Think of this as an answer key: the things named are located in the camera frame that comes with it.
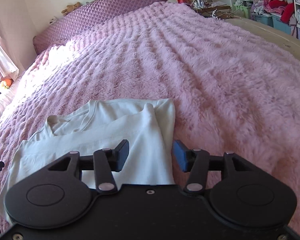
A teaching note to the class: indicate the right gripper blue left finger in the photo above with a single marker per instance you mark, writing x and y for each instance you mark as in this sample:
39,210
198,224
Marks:
105,162

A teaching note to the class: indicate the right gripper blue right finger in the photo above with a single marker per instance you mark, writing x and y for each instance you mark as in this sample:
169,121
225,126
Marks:
196,162

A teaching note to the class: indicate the white Nevada sweatshirt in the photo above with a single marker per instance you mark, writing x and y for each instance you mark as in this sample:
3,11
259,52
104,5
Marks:
147,125

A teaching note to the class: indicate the pink fluffy bed blanket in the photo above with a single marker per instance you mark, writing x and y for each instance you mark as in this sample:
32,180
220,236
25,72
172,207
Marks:
232,90

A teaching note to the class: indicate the orange plush toy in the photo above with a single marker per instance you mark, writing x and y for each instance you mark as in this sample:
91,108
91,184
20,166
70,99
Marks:
5,85

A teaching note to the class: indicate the brown teddy bear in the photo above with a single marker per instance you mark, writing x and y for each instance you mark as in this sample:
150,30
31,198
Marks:
70,8

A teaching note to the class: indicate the pink curtain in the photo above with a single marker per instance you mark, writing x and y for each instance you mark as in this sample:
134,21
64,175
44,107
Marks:
8,68

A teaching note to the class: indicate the beige bed frame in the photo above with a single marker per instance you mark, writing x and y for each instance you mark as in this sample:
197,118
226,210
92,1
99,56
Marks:
281,39

